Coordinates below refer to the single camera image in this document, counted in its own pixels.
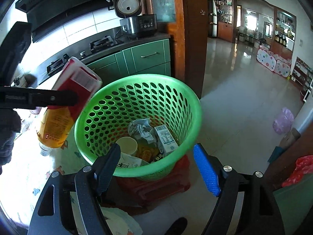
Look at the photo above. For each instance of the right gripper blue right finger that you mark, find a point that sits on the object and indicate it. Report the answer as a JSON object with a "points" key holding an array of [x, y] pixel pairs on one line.
{"points": [[260, 213]]}

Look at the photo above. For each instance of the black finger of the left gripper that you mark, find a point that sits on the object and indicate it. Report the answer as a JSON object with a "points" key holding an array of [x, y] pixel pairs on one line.
{"points": [[29, 98]]}

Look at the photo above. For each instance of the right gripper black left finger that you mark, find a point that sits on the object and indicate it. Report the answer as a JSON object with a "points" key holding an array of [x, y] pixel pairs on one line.
{"points": [[53, 213]]}

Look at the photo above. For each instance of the orange drink bottle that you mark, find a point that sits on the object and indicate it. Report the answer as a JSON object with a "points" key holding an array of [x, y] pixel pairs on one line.
{"points": [[74, 88]]}

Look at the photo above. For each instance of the black white box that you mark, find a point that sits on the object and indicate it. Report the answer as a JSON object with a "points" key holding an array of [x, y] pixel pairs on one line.
{"points": [[129, 161]]}

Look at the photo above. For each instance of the silver foil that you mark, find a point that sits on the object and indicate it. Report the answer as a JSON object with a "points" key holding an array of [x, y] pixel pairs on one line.
{"points": [[141, 129]]}

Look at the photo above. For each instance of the white blue milk carton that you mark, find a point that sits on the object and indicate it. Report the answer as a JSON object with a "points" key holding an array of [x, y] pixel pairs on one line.
{"points": [[165, 141]]}

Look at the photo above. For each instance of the white paper cup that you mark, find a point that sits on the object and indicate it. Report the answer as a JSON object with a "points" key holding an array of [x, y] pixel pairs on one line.
{"points": [[128, 145]]}

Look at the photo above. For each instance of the green plastic trash basket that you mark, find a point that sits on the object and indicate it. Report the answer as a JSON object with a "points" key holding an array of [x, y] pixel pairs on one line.
{"points": [[160, 113]]}

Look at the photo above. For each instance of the green kitchen cabinet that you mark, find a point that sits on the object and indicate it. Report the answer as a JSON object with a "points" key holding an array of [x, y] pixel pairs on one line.
{"points": [[148, 58]]}

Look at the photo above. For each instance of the black range hood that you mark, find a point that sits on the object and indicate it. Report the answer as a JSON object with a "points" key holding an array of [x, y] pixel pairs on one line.
{"points": [[47, 15]]}

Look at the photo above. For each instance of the white printed tablecloth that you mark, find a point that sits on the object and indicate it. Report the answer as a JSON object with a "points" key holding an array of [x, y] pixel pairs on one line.
{"points": [[22, 185]]}

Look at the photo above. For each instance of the red plastic stool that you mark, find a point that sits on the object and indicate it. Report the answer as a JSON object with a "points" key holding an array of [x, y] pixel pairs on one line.
{"points": [[147, 192]]}

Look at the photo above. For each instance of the red plastic bag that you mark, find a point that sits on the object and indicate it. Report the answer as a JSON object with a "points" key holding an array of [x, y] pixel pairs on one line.
{"points": [[304, 165]]}

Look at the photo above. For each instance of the pink plastic bag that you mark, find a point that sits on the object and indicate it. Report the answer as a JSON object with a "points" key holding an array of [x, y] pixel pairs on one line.
{"points": [[283, 121]]}

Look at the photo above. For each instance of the black gas stove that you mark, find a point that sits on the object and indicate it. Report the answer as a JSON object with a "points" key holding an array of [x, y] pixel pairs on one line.
{"points": [[81, 49]]}

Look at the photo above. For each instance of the black rice cooker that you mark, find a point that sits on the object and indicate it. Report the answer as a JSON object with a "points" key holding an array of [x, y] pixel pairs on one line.
{"points": [[133, 23]]}

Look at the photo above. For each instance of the polka dot play tent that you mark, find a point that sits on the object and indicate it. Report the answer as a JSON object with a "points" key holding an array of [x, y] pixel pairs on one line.
{"points": [[274, 62]]}

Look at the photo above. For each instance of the wooden glass display cabinet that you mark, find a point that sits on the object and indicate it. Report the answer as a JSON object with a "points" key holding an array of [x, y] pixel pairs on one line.
{"points": [[188, 42]]}

